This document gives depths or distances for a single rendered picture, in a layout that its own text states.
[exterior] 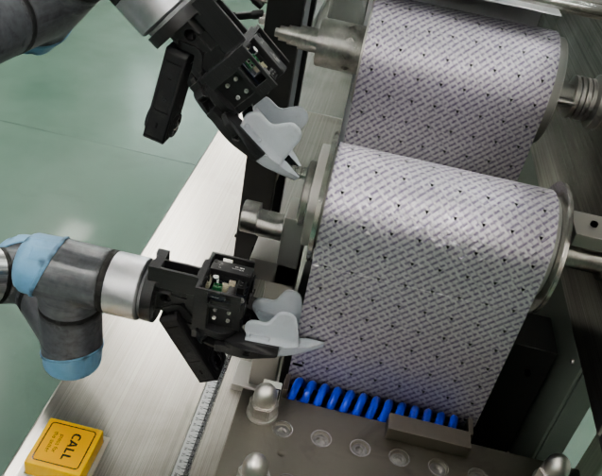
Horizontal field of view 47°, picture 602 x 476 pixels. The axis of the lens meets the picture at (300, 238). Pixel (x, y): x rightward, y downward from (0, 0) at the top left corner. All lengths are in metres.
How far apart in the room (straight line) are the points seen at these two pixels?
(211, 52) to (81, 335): 0.37
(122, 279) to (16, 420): 1.40
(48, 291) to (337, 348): 0.34
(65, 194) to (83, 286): 2.24
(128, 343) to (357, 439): 0.41
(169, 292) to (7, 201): 2.24
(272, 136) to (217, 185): 0.70
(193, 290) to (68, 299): 0.15
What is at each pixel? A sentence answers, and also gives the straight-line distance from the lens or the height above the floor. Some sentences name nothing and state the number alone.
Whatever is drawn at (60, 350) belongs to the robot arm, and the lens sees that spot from 0.90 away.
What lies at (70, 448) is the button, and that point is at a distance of 0.92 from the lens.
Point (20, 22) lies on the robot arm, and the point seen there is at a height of 1.41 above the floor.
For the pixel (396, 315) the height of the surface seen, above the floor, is 1.16.
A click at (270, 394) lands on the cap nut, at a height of 1.07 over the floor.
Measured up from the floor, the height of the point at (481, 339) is 1.15.
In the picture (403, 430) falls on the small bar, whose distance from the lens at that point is 0.82.
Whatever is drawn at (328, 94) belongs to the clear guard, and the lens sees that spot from 1.78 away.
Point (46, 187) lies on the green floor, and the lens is 3.10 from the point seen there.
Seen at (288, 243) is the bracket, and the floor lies 1.17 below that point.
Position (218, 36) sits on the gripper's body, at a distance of 0.73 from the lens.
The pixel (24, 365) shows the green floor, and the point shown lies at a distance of 2.31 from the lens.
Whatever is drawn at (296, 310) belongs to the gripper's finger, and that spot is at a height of 1.12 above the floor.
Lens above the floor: 1.65
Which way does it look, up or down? 35 degrees down
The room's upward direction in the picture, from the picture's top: 11 degrees clockwise
